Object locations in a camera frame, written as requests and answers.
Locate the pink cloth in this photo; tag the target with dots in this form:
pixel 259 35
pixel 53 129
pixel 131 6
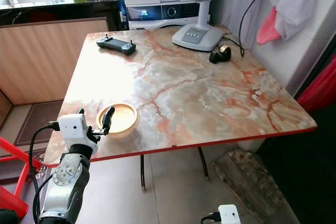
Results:
pixel 269 29

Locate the white washing machine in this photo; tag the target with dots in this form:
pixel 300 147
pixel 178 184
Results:
pixel 163 13

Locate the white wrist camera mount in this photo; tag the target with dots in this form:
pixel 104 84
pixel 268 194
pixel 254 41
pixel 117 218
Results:
pixel 72 128
pixel 230 214

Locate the patterned floor mat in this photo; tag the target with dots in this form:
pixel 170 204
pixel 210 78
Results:
pixel 43 156

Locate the black handheld controller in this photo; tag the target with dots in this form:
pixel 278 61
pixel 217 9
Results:
pixel 115 45

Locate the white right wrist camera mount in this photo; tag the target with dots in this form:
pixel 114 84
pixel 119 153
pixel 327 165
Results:
pixel 230 214

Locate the black tape dispenser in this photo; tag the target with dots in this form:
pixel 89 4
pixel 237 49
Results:
pixel 219 55

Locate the black metal table leg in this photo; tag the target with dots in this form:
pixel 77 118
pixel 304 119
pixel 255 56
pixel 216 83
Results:
pixel 143 171
pixel 203 163

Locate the brown floor mat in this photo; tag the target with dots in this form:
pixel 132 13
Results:
pixel 39 124

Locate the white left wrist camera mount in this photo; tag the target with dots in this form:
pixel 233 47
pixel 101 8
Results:
pixel 72 128

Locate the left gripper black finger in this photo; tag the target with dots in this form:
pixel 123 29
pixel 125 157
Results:
pixel 108 119
pixel 80 112

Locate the wooden cabinet black counter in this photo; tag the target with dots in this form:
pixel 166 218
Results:
pixel 47 61

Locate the white desk fan black grille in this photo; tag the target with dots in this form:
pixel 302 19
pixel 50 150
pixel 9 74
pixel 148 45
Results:
pixel 199 34

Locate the round wooden bowl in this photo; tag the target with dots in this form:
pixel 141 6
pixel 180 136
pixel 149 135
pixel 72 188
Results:
pixel 125 118

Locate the brown stone slab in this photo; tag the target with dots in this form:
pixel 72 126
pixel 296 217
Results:
pixel 252 184

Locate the red plastic chair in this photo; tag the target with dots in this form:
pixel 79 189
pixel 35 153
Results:
pixel 13 203

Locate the red fabric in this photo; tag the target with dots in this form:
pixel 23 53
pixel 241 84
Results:
pixel 320 85

